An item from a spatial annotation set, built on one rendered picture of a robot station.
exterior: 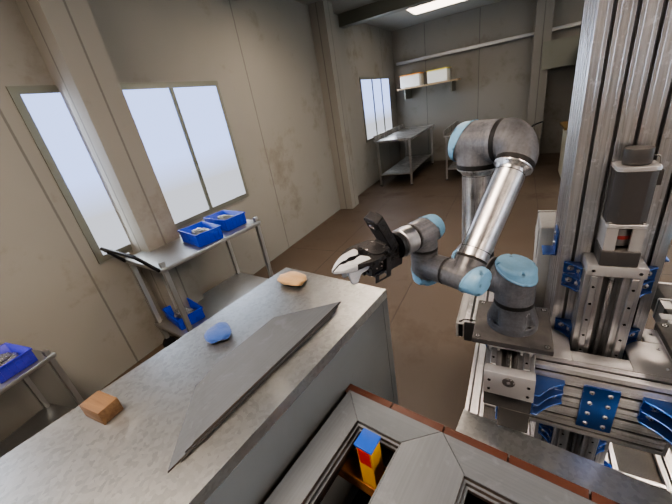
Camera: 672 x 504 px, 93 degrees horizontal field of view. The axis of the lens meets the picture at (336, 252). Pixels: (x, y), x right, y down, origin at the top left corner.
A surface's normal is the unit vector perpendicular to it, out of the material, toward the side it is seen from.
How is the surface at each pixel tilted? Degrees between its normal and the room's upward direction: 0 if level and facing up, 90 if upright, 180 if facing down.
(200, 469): 0
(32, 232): 90
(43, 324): 90
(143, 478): 0
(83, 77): 90
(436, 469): 0
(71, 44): 90
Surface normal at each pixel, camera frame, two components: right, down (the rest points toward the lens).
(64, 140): 0.88, 0.07
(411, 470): -0.16, -0.90
